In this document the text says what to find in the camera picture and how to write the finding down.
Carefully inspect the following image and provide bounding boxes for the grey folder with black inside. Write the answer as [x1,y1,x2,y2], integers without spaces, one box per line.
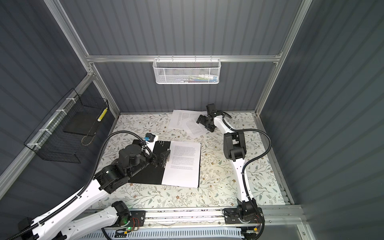
[127,139,202,189]

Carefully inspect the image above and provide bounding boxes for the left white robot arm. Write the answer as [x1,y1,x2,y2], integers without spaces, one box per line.
[18,142,171,240]

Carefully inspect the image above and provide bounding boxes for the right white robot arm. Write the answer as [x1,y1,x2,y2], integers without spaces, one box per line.
[197,104,264,224]

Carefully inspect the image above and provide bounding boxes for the floral table mat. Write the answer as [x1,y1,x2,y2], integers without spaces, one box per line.
[91,113,285,210]

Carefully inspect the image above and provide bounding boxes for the pens in white basket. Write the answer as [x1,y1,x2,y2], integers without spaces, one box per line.
[176,74,219,83]

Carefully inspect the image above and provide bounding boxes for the yellow marker in black basket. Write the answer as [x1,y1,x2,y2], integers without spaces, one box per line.
[97,107,108,122]

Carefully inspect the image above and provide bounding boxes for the black pad in basket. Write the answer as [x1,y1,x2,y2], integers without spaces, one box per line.
[63,112,101,137]

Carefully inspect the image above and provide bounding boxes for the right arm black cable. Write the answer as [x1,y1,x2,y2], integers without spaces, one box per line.
[221,111,273,240]

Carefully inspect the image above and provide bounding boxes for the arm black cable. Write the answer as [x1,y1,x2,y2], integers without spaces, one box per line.
[221,111,273,240]
[5,130,151,240]

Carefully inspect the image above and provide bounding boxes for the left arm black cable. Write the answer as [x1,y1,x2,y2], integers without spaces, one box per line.
[5,130,151,240]

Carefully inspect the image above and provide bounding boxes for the white wire basket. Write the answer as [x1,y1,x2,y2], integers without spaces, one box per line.
[153,59,222,85]

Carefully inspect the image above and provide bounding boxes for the black wire basket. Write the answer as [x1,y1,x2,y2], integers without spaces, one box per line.
[24,91,109,164]

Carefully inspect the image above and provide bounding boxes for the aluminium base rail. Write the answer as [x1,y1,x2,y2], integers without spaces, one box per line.
[59,205,307,232]

